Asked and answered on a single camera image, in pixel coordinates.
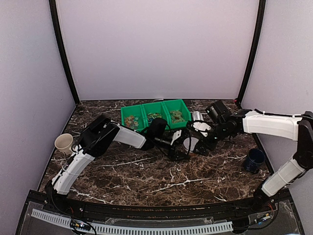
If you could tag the star gummy candies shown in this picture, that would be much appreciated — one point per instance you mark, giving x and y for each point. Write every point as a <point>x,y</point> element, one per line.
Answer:
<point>132,122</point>

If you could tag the dark blue mug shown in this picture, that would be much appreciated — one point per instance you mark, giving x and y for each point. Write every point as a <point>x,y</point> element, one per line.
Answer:
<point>254,159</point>

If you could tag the black front rail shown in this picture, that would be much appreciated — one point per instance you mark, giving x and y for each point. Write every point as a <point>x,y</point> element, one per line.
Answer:
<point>239,209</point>

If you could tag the beige ceramic mug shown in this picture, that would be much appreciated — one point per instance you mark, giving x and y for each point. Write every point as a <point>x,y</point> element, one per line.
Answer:
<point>63,143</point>

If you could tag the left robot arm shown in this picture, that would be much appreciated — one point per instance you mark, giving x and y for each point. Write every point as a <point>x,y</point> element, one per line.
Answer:
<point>96,139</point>

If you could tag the green three-compartment bin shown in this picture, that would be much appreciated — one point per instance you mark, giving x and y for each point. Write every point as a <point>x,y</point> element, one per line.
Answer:
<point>140,116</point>

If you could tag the green yellow gummy candies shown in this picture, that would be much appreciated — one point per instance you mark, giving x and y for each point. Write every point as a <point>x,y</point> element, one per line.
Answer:
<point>176,116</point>

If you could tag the metal scoop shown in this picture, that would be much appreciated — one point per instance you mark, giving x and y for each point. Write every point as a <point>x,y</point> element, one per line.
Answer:
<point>197,116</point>

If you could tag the right black frame post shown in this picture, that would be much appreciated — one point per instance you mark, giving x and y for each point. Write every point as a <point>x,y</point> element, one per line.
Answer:
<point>253,51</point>

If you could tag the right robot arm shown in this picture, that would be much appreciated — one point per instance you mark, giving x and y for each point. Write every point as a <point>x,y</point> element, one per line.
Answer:
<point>287,140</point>

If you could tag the white jar lid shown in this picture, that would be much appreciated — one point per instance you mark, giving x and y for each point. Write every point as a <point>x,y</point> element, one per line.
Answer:
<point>190,143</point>

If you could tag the wrapped colourful candies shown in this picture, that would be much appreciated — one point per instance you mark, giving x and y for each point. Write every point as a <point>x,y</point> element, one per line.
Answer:
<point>152,116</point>

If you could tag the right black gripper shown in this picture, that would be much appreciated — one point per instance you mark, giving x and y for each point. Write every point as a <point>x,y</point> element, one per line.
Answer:
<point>199,146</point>

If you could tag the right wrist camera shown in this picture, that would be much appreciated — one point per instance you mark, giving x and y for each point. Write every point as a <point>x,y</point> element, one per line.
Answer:
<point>201,127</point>

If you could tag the white slotted cable duct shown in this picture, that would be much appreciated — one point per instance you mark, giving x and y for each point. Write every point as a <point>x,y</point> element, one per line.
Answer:
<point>134,227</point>

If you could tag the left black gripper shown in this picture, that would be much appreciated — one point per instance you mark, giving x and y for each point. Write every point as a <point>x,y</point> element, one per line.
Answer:
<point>176,143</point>

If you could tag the black frame post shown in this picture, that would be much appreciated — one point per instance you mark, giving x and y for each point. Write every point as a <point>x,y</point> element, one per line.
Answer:
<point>62,50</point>
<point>253,51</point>

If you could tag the left black frame post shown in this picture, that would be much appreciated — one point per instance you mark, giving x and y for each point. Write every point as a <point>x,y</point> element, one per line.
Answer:
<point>62,50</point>

